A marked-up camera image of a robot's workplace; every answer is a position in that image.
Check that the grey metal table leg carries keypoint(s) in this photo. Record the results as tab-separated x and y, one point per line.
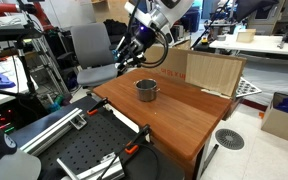
209	158

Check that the red robot arm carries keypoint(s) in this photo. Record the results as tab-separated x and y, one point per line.
4	7

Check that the white dotted tray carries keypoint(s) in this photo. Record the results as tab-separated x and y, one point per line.
247	88

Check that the round metal floor drain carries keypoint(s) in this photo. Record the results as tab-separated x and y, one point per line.
229	139

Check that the grey office chair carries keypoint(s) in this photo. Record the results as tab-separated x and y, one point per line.
92	43

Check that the blue gloves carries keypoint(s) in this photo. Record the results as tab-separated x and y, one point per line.
3	80

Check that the metal shelf cart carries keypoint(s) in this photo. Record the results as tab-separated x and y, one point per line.
50	63

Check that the brown cardboard box panel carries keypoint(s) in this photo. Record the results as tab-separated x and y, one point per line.
214	73

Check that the small steel pot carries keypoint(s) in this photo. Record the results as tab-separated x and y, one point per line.
146	91

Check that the black bag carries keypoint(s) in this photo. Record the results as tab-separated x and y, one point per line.
115	28

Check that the black orange bar clamp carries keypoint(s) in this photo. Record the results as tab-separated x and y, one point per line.
97	107
132	146

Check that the black camera tripod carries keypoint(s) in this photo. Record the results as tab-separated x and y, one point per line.
23	63

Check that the black control box with lights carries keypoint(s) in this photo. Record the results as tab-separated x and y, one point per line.
4	118

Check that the green blue bottles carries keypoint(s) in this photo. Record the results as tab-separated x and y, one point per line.
55	104

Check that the aluminium extrusion rail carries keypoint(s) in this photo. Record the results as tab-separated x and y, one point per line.
94	171
50	131

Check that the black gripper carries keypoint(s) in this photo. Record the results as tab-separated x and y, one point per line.
142	43

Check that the open cardboard box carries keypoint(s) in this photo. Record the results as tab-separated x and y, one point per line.
280	128

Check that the black stereo camera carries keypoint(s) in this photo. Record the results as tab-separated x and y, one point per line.
12	32

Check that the long white work table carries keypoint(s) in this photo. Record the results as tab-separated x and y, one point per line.
267	46

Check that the small light wooden box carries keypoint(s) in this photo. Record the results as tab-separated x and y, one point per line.
246	35

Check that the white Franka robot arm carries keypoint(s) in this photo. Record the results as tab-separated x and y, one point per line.
181	15

